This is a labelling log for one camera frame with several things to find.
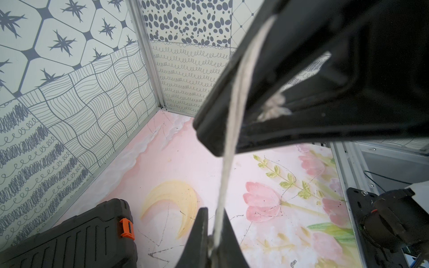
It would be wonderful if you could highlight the aluminium mounting rail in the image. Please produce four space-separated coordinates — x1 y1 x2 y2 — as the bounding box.
329 142 429 268

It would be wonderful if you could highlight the beige bag drawstring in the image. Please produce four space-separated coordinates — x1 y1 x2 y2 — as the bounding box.
209 15 278 257

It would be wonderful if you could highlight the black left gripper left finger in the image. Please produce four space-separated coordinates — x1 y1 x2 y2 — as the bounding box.
175 207 208 268

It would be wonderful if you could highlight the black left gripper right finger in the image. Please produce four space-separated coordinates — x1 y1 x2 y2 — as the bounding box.
214 210 249 268

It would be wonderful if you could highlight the black plastic tool case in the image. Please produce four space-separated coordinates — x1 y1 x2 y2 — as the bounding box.
1 198 138 268

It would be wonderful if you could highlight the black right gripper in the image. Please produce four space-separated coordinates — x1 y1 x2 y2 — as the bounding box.
193 1 429 156

